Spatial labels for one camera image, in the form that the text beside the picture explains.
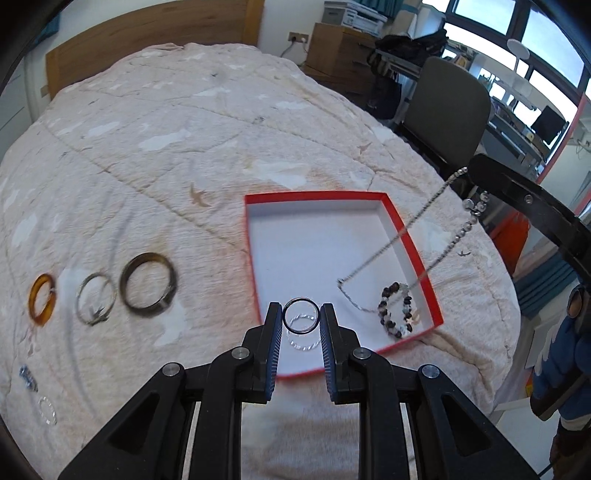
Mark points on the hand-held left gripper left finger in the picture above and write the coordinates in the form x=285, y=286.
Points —
x=276, y=346

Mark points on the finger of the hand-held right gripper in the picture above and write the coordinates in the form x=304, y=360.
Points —
x=531, y=201

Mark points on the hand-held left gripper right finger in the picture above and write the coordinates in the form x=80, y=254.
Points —
x=327, y=350

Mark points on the red jewelry box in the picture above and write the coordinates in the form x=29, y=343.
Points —
x=314, y=249

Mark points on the dark olive bangle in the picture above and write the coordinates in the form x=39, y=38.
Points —
x=125, y=295

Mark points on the thin silver bangle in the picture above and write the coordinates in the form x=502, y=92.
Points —
x=94, y=320

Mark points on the amber bangle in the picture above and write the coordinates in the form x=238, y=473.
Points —
x=33, y=302

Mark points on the person's right forearm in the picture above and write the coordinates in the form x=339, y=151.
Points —
x=563, y=364

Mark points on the orange board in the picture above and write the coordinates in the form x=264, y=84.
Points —
x=510, y=244

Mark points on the grey desk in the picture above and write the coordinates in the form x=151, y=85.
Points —
x=508, y=134

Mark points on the black monitor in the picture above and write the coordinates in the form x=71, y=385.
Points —
x=548, y=125

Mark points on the grey office chair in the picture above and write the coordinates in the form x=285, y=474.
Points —
x=448, y=110

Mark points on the white round lamp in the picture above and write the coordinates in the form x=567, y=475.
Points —
x=518, y=48

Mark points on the window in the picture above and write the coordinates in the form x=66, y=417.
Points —
x=549, y=32

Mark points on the black bag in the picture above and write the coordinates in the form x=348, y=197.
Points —
x=411, y=42

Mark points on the beige bird print blanket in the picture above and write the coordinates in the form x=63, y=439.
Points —
x=184, y=161

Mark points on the wooden drawer cabinet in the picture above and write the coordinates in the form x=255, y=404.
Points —
x=332, y=50

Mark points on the white printer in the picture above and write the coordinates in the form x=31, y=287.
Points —
x=355, y=16

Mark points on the wooden headboard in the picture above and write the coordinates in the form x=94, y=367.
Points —
x=138, y=32

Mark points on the white wardrobe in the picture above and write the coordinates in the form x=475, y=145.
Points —
x=11, y=106

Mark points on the wall socket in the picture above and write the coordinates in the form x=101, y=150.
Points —
x=298, y=37

